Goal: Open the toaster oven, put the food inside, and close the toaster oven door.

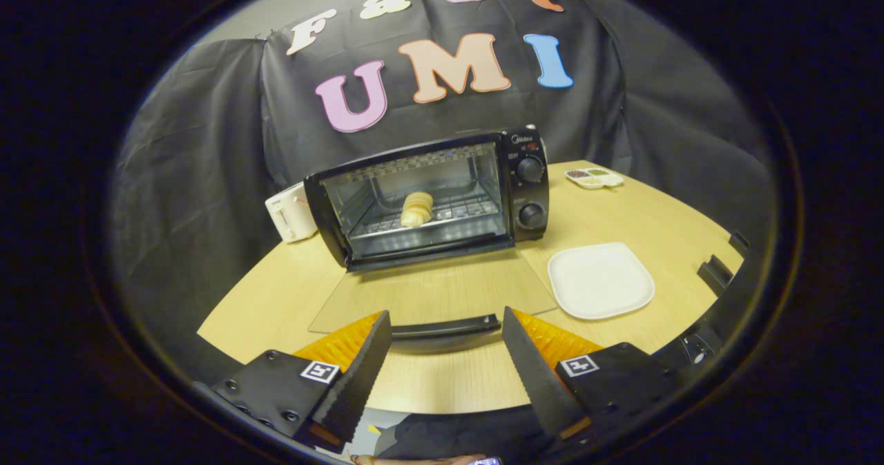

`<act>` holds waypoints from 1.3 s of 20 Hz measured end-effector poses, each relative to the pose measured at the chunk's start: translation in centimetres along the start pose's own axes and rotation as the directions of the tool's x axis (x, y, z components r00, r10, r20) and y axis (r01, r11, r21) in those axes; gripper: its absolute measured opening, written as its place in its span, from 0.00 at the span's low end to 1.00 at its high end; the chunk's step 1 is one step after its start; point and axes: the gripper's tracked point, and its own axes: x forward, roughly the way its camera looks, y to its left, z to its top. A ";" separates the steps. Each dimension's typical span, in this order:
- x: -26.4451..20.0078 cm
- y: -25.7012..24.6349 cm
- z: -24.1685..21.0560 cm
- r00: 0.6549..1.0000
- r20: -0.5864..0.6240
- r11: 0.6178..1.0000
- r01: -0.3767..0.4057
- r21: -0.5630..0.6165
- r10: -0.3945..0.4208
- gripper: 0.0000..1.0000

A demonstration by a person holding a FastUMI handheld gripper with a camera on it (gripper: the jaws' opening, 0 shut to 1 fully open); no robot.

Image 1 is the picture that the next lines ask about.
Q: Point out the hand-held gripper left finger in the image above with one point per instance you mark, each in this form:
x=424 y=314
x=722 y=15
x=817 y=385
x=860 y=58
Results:
x=359 y=375

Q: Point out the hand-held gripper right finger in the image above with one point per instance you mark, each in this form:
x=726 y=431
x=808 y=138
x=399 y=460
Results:
x=535 y=368

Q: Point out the pale bread roll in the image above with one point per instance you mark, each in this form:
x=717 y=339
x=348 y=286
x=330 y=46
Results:
x=416 y=209

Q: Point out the black toaster oven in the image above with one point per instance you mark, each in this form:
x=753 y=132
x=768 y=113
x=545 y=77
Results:
x=442 y=195

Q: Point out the white pop-up toaster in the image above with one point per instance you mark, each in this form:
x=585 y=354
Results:
x=290 y=222

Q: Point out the white square plate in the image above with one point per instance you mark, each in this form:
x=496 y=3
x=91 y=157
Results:
x=599 y=280

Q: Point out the white divided condiment dish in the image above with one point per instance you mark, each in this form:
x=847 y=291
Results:
x=594 y=177

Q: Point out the black chair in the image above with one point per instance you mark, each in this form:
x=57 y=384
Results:
x=715 y=273
x=739 y=242

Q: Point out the black backdrop cloth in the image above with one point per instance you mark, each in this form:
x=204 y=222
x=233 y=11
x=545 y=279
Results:
x=207 y=175

